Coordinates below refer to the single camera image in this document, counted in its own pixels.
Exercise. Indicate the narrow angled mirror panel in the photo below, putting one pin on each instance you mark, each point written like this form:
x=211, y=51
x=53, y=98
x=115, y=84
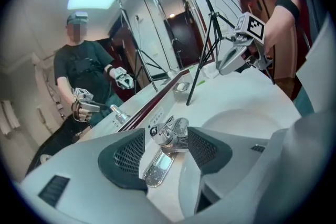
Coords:
x=162, y=34

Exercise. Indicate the black tripod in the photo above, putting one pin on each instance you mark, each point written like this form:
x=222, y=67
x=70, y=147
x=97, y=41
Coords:
x=210, y=8

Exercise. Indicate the white oval sink basin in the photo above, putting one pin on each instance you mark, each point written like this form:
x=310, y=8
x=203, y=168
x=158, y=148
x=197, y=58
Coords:
x=249, y=123

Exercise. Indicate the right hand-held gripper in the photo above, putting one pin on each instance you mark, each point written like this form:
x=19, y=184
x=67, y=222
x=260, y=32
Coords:
x=253, y=29

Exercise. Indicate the green pen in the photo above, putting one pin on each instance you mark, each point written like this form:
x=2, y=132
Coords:
x=200, y=83

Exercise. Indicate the person's blue jeans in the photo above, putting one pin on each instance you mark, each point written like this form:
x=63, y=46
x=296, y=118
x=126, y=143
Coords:
x=304, y=102

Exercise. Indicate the white plastic packet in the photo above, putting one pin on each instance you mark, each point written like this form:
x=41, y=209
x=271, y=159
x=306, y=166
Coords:
x=210, y=70

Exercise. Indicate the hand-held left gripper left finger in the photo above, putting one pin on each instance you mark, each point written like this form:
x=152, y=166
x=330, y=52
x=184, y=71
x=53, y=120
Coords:
x=86, y=178

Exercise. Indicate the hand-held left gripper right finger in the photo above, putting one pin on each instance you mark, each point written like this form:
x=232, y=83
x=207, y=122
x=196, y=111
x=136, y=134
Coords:
x=236, y=178

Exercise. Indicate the large wall mirror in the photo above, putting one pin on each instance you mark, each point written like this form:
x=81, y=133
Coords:
x=34, y=34

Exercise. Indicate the person's right forearm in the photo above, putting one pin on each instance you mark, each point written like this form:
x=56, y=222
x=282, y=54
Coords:
x=281, y=29

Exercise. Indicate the chrome faucet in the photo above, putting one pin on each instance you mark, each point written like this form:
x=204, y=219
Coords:
x=170, y=136

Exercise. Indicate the black armband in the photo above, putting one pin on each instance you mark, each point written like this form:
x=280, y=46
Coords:
x=287, y=6

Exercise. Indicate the metal soap dish with soap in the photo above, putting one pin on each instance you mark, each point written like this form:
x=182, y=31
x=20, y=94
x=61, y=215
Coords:
x=181, y=87

